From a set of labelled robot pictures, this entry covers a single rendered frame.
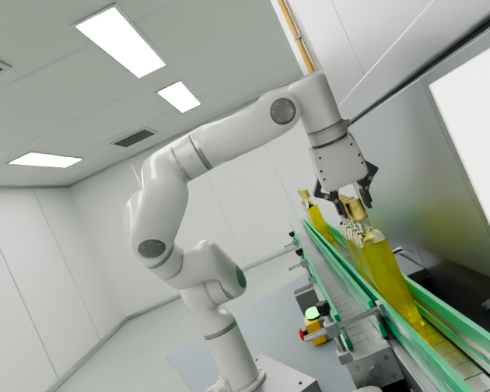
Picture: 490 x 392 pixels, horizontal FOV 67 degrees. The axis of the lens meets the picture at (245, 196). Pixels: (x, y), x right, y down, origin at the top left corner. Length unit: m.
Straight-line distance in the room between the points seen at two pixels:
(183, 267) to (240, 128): 0.38
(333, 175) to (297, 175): 5.94
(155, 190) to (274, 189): 6.05
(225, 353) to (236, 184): 5.81
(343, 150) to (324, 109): 0.09
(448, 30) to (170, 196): 0.48
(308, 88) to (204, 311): 0.60
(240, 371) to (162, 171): 0.57
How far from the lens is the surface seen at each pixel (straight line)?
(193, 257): 0.89
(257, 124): 0.67
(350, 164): 0.79
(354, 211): 0.82
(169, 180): 0.68
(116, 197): 7.27
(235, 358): 1.03
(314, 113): 0.74
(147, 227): 0.72
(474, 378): 0.70
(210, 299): 0.98
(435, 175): 0.72
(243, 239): 6.80
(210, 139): 0.72
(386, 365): 0.84
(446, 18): 0.55
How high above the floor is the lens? 1.27
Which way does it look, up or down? level
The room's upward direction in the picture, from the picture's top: 24 degrees counter-clockwise
